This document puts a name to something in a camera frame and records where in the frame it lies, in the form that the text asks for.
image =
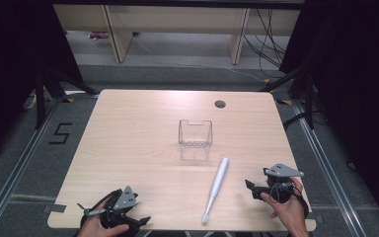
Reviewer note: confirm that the grey tape strip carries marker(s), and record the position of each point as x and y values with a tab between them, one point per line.
55	208

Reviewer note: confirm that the white electric toothbrush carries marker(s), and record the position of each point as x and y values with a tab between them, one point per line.
215	189

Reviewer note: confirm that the person's left hand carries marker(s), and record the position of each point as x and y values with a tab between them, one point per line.
92	227

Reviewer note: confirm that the clear plastic holder box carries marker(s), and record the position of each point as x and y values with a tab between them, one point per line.
195	140

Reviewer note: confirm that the black curtain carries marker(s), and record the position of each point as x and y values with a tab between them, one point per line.
358	82
13	65

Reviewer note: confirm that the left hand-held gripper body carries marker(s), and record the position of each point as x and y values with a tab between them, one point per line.
123	200

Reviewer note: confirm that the metal floor rail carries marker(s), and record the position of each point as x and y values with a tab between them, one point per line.
329	168
16	168

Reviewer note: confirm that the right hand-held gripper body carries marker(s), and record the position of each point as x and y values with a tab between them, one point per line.
281	177

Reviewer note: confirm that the small pink item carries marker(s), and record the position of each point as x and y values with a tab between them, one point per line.
98	35

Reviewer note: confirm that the person's right hand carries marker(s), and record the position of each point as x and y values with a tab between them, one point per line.
288	210

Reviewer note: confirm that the black metal stand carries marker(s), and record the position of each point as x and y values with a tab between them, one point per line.
40	98
309	102

